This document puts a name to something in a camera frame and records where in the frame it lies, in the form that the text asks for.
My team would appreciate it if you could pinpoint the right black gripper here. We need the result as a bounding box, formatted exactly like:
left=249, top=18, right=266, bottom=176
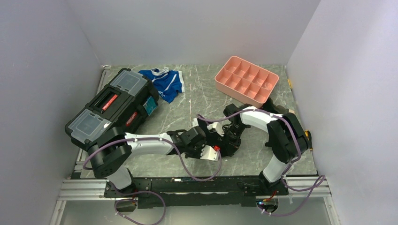
left=218, top=124, right=247, bottom=157

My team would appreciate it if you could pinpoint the black white underwear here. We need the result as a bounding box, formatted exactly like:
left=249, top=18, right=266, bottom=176
left=192, top=118, right=219, bottom=147

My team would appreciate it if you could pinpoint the pink divided organizer tray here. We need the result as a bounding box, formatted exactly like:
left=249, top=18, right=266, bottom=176
left=214, top=56, right=279, bottom=108

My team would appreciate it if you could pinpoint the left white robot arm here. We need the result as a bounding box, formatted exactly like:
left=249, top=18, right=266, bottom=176
left=83, top=126, right=207, bottom=197

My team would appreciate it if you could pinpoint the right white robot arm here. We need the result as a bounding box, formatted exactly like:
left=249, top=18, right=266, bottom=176
left=216, top=104, right=312, bottom=195

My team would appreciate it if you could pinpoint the blue white underwear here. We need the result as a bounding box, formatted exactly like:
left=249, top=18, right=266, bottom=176
left=138, top=67, right=185, bottom=103

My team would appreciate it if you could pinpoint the black cloth at right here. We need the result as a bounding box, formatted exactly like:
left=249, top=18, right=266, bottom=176
left=262, top=97, right=290, bottom=114

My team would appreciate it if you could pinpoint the black plastic toolbox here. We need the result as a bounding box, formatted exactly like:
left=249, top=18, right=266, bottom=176
left=65, top=68, right=160, bottom=150

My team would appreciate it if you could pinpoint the yellow black screwdriver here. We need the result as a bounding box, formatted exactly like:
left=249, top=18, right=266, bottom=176
left=305, top=130, right=313, bottom=151

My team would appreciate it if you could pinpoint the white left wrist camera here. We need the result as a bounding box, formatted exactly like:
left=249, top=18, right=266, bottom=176
left=200, top=145, right=219, bottom=161

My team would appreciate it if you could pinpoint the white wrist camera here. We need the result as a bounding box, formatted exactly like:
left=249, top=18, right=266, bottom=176
left=200, top=145, right=219, bottom=161
left=207, top=122, right=224, bottom=136

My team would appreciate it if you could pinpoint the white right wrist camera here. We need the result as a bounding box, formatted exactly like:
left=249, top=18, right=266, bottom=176
left=207, top=122, right=224, bottom=136

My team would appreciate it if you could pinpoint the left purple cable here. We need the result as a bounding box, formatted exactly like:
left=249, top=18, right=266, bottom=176
left=82, top=136, right=223, bottom=225

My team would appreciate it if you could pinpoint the purple cable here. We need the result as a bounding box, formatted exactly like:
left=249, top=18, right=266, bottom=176
left=82, top=136, right=223, bottom=225
left=196, top=108, right=327, bottom=218

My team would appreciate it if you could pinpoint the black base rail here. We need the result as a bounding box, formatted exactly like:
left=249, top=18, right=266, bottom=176
left=104, top=176, right=277, bottom=209

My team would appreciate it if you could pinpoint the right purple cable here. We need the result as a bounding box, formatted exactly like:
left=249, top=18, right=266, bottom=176
left=196, top=108, right=327, bottom=218

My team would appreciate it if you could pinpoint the aluminium frame rail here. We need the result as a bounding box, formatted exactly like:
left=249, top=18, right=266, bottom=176
left=50, top=179, right=121, bottom=225

